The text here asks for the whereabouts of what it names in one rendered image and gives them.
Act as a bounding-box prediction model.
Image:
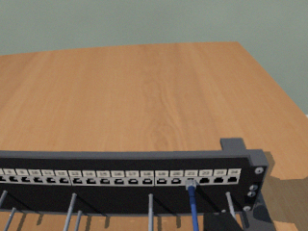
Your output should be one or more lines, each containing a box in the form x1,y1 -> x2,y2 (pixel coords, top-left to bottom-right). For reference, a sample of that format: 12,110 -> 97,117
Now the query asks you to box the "blue cable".
190,196 -> 199,231

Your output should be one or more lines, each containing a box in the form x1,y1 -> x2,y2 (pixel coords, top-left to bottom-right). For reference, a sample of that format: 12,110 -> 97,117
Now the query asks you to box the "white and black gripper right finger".
218,212 -> 243,231

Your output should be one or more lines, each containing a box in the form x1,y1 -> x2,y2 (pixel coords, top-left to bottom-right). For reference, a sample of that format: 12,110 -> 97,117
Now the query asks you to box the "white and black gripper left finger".
203,213 -> 226,231

